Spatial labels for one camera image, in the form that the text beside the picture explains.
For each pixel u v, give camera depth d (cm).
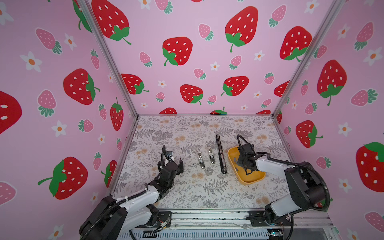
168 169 65
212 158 95
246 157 73
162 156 62
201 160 93
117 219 41
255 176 89
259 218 73
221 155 96
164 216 75
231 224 73
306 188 45
